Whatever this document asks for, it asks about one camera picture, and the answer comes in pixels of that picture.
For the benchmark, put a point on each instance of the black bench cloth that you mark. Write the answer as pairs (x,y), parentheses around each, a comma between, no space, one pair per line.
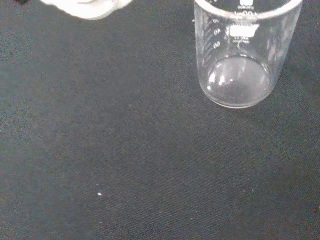
(125,150)

